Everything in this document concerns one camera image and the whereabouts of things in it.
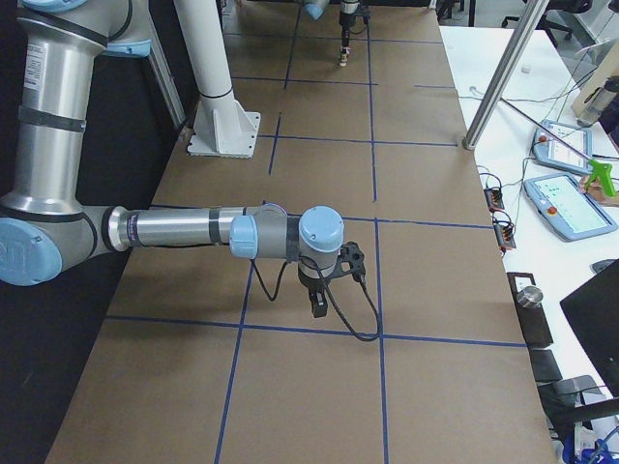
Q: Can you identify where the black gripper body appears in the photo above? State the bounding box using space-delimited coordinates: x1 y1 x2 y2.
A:
298 265 332 294
339 0 359 30

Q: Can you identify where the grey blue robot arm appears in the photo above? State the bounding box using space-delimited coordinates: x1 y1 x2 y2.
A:
301 0 361 55
1 1 283 309

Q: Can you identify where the near black orange connector box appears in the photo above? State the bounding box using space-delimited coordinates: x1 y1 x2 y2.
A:
492 218 516 252

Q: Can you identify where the black orange connector box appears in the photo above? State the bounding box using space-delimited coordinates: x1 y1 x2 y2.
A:
492 218 516 252
484 187 505 213

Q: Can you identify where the far black orange connector box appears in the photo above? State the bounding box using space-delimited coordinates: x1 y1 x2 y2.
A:
484 187 505 213

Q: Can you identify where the silver metal cylinder weight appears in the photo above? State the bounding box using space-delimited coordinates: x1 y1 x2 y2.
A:
516 285 544 308

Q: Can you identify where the black weight base block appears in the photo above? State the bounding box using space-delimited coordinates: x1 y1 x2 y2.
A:
507 272 553 349

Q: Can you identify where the far blue teach pendant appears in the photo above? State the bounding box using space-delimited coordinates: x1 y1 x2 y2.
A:
532 119 593 175

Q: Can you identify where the blue teach pendant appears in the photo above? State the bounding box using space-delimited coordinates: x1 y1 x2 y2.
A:
532 119 593 175
523 173 618 242

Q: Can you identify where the near blue teach pendant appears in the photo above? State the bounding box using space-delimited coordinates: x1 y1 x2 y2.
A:
523 173 618 242

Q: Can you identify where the black monitor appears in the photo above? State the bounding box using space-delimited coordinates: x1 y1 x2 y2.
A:
560 261 618 396

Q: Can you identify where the person in black shirt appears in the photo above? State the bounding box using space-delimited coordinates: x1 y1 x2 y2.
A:
577 72 619 209

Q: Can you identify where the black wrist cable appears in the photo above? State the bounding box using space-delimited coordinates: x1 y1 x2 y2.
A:
249 255 381 343

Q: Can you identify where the white camera mast post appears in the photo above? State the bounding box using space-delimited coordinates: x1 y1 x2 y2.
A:
174 0 261 159

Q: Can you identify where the silver aluminium frame post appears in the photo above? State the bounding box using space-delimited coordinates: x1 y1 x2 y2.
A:
462 0 549 151

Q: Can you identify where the green handled reacher grabber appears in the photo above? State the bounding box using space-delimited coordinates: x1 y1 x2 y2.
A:
499 98 617 197

